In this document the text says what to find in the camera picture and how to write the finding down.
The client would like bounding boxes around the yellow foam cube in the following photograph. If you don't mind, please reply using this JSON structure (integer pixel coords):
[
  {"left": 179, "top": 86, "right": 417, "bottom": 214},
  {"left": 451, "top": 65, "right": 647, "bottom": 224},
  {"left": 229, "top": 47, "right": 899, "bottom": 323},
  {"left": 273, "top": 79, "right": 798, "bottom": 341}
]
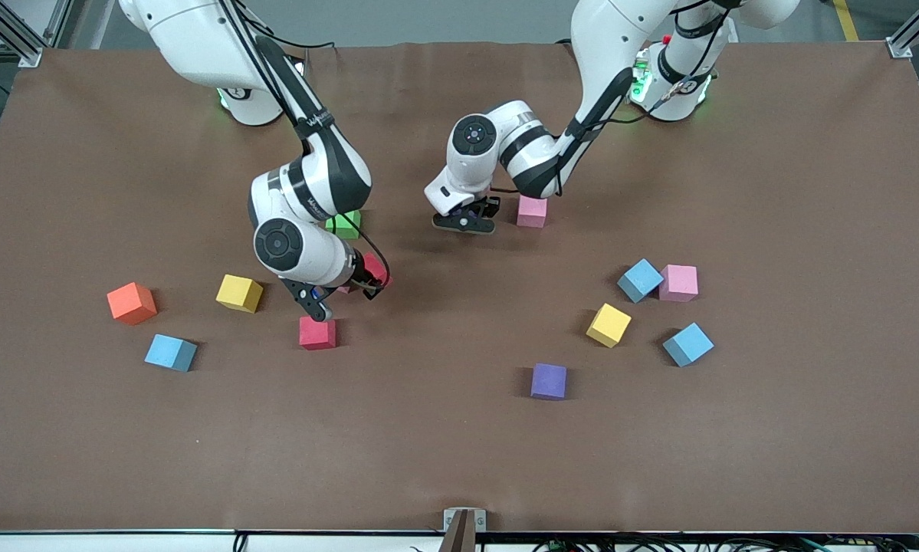
[
  {"left": 586, "top": 302, "right": 633, "bottom": 349},
  {"left": 215, "top": 274, "right": 264, "bottom": 314}
]

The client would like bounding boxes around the blue foam cube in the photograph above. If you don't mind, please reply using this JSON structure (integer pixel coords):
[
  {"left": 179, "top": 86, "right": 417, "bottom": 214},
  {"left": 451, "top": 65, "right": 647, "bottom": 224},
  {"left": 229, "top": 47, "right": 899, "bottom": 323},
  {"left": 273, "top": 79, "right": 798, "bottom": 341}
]
[
  {"left": 144, "top": 333, "right": 199, "bottom": 373},
  {"left": 617, "top": 258, "right": 665, "bottom": 304},
  {"left": 662, "top": 322, "right": 715, "bottom": 368}
]

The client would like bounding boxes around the brown table mat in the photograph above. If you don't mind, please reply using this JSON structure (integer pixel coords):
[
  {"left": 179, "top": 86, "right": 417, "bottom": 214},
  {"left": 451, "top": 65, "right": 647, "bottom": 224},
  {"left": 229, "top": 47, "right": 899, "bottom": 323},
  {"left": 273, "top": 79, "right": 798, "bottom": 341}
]
[{"left": 0, "top": 38, "right": 919, "bottom": 535}]

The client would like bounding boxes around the brown post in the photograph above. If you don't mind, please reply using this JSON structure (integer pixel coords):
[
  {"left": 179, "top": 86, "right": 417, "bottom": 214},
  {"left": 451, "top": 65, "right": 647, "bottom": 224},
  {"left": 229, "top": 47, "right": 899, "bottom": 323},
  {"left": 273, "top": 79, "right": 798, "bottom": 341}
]
[{"left": 438, "top": 511, "right": 478, "bottom": 552}]

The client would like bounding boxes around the aluminium frame post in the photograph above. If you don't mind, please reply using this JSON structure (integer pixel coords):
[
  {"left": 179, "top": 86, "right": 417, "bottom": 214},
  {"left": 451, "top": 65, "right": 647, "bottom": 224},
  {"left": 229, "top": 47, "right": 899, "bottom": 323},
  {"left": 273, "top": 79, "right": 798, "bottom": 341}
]
[
  {"left": 0, "top": 0, "right": 73, "bottom": 68},
  {"left": 887, "top": 0, "right": 919, "bottom": 61}
]

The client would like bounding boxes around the red foam cube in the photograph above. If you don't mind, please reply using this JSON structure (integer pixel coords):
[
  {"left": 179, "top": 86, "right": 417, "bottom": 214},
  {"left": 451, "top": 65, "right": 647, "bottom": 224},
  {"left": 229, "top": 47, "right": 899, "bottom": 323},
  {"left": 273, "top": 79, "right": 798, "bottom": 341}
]
[
  {"left": 362, "top": 251, "right": 391, "bottom": 290},
  {"left": 299, "top": 315, "right": 337, "bottom": 351}
]

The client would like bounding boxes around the white table edge rail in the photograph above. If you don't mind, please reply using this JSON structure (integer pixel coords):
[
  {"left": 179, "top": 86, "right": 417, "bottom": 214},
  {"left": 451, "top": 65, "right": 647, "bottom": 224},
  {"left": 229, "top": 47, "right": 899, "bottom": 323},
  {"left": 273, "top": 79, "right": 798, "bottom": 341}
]
[{"left": 0, "top": 527, "right": 919, "bottom": 552}]

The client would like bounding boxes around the green foam cube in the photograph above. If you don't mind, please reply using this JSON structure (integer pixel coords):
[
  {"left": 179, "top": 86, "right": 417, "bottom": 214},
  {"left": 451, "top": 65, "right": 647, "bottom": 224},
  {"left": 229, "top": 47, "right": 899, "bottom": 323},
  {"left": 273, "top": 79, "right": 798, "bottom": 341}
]
[{"left": 325, "top": 209, "right": 362, "bottom": 240}]

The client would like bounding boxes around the orange foam cube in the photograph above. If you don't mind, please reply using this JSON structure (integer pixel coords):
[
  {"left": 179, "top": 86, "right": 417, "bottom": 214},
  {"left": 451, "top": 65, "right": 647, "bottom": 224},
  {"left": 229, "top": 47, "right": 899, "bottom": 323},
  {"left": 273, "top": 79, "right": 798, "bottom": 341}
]
[{"left": 107, "top": 281, "right": 158, "bottom": 326}]

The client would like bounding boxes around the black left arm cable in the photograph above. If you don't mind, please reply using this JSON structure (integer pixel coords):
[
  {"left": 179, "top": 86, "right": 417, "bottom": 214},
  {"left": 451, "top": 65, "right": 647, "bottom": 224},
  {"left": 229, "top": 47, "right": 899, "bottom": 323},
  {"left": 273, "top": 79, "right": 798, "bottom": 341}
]
[{"left": 490, "top": 0, "right": 743, "bottom": 196}]

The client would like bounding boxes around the grey metal bracket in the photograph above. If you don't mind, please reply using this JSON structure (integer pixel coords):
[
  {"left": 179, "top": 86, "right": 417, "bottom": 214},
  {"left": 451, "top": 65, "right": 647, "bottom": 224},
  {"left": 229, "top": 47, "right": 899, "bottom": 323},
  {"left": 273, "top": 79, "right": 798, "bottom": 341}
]
[{"left": 443, "top": 508, "right": 487, "bottom": 533}]

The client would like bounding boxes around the purple foam cube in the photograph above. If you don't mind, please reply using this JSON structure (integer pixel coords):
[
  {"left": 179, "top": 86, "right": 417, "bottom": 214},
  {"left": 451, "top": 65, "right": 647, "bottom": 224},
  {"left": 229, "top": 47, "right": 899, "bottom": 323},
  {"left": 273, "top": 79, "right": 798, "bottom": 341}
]
[{"left": 530, "top": 363, "right": 568, "bottom": 401}]

